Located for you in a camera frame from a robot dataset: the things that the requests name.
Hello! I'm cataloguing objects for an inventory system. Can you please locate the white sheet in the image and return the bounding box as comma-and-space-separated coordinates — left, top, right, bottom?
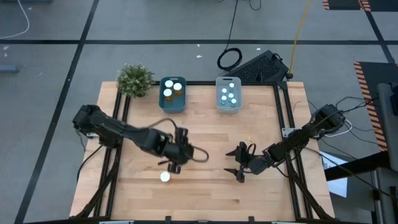
319, 150, 348, 198

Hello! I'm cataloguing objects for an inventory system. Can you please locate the yellow cable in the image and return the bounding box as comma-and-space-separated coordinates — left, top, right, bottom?
288, 0, 313, 78

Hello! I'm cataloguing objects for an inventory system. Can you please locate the black floor cable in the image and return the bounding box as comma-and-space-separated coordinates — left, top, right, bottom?
76, 144, 105, 183

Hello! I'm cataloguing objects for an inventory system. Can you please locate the grey floor block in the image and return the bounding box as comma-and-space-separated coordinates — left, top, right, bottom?
0, 64, 19, 74

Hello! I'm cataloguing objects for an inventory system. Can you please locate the black bar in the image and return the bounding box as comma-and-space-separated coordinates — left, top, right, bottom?
324, 151, 393, 182

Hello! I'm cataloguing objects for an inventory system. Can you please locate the black cable bundle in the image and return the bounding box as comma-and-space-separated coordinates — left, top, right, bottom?
307, 95, 382, 147

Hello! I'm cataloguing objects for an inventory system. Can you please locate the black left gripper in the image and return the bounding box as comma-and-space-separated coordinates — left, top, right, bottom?
163, 127, 195, 174

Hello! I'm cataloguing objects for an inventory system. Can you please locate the coiled black cable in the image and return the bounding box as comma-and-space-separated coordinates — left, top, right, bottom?
216, 0, 243, 72

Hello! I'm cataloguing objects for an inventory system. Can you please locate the grey plastic bin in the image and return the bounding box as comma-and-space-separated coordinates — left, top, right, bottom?
215, 76, 243, 114

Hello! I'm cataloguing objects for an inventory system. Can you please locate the green potted plant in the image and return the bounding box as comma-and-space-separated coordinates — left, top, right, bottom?
117, 63, 155, 98

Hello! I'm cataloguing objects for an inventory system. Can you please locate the teal plastic bin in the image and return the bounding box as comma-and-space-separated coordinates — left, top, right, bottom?
159, 76, 187, 114

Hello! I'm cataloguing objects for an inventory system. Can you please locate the white cable loop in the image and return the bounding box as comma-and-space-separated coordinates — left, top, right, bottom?
323, 119, 354, 138

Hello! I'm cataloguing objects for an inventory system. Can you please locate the white floor cable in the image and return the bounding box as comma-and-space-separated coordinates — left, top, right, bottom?
0, 0, 30, 40

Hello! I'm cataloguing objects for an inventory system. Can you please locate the black metal table frame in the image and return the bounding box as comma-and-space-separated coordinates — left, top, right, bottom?
70, 80, 335, 224

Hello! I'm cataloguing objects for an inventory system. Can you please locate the silver metal bracket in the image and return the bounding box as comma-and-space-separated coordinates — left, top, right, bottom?
281, 126, 301, 138

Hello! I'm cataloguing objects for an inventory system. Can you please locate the grey metal stand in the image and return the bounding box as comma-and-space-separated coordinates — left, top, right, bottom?
377, 81, 398, 174

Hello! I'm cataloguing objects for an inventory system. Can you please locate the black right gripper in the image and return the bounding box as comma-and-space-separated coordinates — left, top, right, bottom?
224, 141, 274, 184

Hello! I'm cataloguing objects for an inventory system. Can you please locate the hazard-striped black floor mat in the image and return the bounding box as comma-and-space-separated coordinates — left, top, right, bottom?
322, 0, 398, 12
353, 61, 398, 152

